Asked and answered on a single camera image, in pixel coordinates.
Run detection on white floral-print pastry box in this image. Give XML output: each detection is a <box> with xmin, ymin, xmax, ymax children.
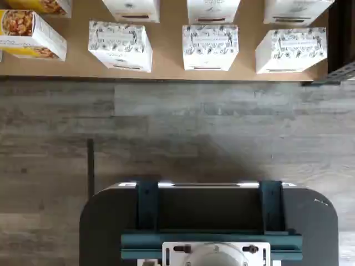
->
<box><xmin>255</xmin><ymin>27</ymin><xmax>328</xmax><ymax>75</ymax></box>
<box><xmin>263</xmin><ymin>0</ymin><xmax>336</xmax><ymax>27</ymax></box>
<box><xmin>101</xmin><ymin>0</ymin><xmax>161</xmax><ymax>23</ymax></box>
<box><xmin>187</xmin><ymin>0</ymin><xmax>241</xmax><ymax>25</ymax></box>
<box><xmin>88</xmin><ymin>19</ymin><xmax>153</xmax><ymax>74</ymax></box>
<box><xmin>182</xmin><ymin>24</ymin><xmax>240</xmax><ymax>71</ymax></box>

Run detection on yellow-trimmed granola box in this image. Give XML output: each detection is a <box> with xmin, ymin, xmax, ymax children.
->
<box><xmin>4</xmin><ymin>0</ymin><xmax>72</xmax><ymax>19</ymax></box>
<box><xmin>0</xmin><ymin>9</ymin><xmax>68</xmax><ymax>63</ymax></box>

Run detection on white organic pantry cartons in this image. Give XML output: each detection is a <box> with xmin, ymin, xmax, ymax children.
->
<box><xmin>0</xmin><ymin>0</ymin><xmax>330</xmax><ymax>83</ymax></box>

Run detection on thin black pole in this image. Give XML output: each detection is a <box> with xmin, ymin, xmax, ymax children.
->
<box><xmin>87</xmin><ymin>138</ymin><xmax>95</xmax><ymax>192</ymax></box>

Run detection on black rounded robot cart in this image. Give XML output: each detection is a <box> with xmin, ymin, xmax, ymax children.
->
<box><xmin>79</xmin><ymin>181</ymin><xmax>339</xmax><ymax>266</ymax></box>

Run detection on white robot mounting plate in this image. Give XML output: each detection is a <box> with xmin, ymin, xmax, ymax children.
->
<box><xmin>162</xmin><ymin>241</ymin><xmax>271</xmax><ymax>266</ymax></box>

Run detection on teal metal bracket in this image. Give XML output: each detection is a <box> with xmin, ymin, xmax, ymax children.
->
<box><xmin>258</xmin><ymin>180</ymin><xmax>286</xmax><ymax>232</ymax></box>
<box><xmin>135</xmin><ymin>180</ymin><xmax>160</xmax><ymax>232</ymax></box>

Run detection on teal metal rail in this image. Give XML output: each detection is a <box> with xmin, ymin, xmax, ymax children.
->
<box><xmin>121</xmin><ymin>228</ymin><xmax>303</xmax><ymax>263</ymax></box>

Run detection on black metal shelf rack frame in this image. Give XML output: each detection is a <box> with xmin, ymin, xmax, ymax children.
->
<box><xmin>301</xmin><ymin>0</ymin><xmax>355</xmax><ymax>87</ymax></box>

